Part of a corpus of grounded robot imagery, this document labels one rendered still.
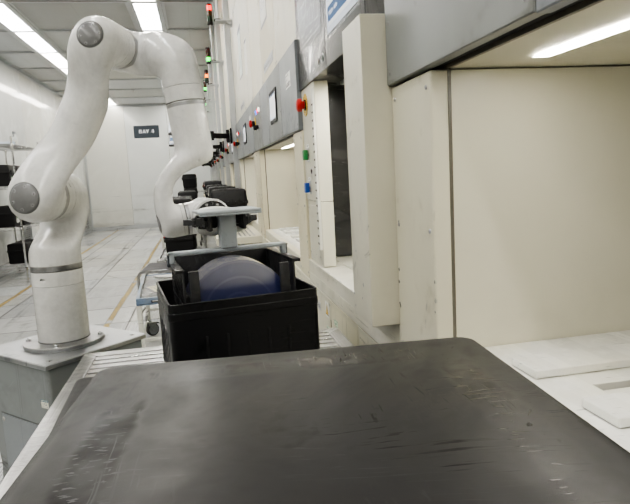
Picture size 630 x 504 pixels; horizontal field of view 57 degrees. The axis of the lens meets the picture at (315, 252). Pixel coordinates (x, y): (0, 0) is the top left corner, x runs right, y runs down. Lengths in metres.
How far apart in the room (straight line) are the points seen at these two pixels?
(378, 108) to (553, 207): 0.32
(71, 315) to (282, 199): 1.88
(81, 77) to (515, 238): 1.00
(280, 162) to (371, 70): 2.22
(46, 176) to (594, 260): 1.13
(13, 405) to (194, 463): 1.31
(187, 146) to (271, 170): 1.84
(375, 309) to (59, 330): 0.81
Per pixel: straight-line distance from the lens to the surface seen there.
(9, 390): 1.60
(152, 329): 4.54
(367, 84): 1.01
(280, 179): 3.20
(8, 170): 8.02
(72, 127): 1.47
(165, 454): 0.31
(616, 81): 1.02
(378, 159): 1.01
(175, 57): 1.41
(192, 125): 1.38
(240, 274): 1.11
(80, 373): 1.32
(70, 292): 1.52
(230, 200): 4.12
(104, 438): 0.34
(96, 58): 1.41
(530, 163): 0.93
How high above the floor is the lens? 1.15
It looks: 8 degrees down
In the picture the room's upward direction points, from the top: 3 degrees counter-clockwise
